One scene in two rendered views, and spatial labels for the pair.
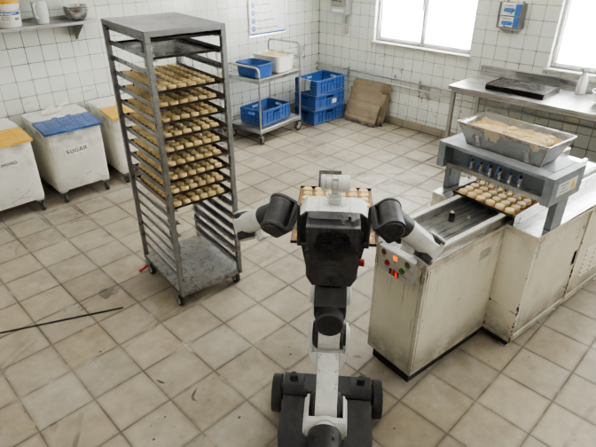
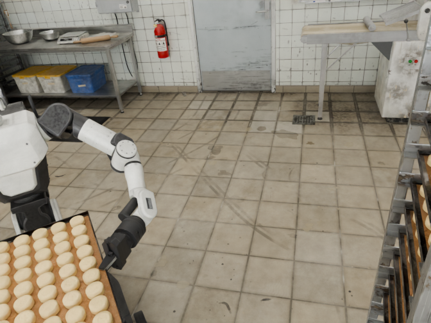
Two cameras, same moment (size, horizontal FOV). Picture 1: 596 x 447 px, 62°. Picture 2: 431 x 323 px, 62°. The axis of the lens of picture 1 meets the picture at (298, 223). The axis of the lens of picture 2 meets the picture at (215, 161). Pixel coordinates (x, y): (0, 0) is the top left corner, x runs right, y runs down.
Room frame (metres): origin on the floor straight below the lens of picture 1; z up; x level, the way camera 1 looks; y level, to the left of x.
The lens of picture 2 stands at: (3.14, -0.05, 1.82)
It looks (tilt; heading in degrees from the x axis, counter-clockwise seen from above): 31 degrees down; 151
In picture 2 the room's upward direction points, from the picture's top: 6 degrees counter-clockwise
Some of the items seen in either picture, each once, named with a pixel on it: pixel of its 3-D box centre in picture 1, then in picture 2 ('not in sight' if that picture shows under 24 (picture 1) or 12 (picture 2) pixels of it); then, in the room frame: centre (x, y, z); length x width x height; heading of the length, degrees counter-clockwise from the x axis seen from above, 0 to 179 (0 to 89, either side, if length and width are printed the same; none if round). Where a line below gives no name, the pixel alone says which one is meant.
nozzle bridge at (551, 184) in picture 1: (503, 178); not in sight; (2.65, -1.20, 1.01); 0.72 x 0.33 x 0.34; 37
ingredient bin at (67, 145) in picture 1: (69, 152); not in sight; (4.63, 2.27, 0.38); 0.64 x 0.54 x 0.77; 44
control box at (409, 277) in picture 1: (396, 263); not in sight; (2.12, -0.51, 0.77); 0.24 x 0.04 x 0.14; 37
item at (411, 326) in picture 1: (434, 287); not in sight; (2.34, -0.80, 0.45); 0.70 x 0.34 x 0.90; 127
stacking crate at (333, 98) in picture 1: (319, 97); not in sight; (6.93, -0.31, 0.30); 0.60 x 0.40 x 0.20; 135
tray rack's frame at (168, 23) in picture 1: (179, 163); not in sight; (3.07, 0.79, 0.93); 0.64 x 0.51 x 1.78; 38
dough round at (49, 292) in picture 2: not in sight; (47, 293); (2.28, -0.16, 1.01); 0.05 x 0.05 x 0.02
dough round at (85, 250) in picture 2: not in sight; (84, 252); (2.18, -0.03, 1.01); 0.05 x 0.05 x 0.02
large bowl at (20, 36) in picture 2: not in sight; (19, 37); (-2.59, 0.28, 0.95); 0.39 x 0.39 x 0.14
